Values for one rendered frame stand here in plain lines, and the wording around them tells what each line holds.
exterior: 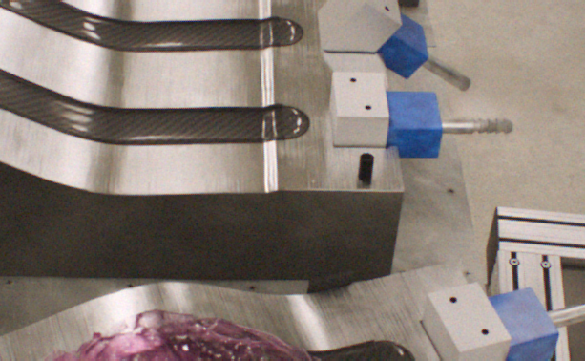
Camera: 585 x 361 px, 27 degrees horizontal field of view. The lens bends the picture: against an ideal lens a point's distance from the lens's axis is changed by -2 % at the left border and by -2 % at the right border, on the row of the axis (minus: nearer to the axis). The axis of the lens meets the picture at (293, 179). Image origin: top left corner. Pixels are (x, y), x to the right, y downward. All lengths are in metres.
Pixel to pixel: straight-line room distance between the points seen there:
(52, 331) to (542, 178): 1.57
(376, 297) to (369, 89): 0.15
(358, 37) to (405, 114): 0.09
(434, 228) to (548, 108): 1.46
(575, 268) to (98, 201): 1.06
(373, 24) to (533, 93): 1.50
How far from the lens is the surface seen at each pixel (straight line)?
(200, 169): 0.84
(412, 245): 0.92
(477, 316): 0.77
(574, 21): 2.63
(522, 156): 2.26
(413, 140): 0.86
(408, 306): 0.80
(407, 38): 0.95
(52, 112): 0.88
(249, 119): 0.88
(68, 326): 0.74
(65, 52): 0.92
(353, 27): 0.93
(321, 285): 0.80
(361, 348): 0.78
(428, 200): 0.96
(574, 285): 1.75
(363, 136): 0.85
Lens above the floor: 1.45
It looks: 43 degrees down
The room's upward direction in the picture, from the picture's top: 4 degrees clockwise
